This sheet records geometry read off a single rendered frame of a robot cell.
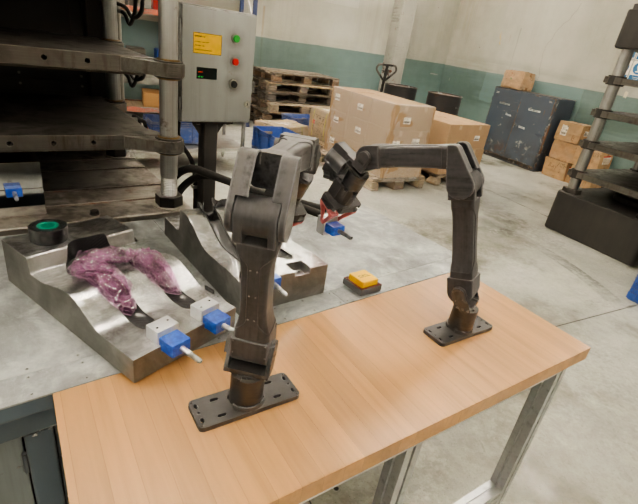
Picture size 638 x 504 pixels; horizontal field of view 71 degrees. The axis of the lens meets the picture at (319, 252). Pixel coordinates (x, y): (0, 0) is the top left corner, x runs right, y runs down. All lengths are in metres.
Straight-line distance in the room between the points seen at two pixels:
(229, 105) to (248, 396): 1.30
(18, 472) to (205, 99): 1.31
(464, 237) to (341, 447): 0.56
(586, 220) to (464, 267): 3.88
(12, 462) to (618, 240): 4.59
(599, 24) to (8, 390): 8.15
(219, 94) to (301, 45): 6.60
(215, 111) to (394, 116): 3.22
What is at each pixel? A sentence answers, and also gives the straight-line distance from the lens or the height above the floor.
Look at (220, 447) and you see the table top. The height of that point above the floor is 0.80.
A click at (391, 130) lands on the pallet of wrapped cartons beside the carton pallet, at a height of 0.66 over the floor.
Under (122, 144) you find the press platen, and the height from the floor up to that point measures 1.01.
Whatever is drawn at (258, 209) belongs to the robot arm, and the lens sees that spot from 0.64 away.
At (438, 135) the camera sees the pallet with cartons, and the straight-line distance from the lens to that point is 5.69.
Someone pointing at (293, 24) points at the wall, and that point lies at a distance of 8.33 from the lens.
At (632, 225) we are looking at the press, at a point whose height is 0.34.
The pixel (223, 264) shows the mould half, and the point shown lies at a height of 0.89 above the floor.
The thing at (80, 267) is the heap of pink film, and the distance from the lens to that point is 1.14.
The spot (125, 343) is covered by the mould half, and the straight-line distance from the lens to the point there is 0.94.
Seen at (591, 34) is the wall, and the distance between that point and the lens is 8.36.
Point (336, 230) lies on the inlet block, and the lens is 1.29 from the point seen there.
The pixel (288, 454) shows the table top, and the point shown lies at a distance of 0.82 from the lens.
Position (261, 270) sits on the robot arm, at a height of 1.10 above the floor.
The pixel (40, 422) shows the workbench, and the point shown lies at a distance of 1.06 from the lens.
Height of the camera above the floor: 1.43
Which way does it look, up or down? 25 degrees down
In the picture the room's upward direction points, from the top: 9 degrees clockwise
